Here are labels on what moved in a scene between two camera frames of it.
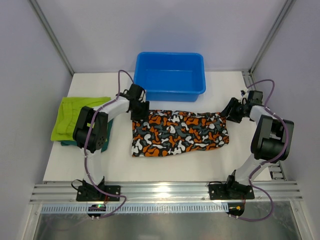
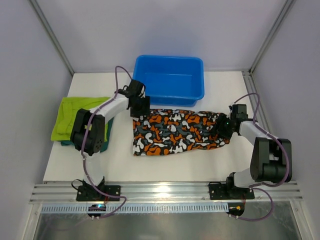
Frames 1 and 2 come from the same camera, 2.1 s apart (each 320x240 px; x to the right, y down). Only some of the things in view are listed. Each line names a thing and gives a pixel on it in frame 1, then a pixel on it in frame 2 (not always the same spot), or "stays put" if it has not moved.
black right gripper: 231,110 to 223,125
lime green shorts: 68,115 stays put
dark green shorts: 109,132 stays put
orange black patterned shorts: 167,132 stays put
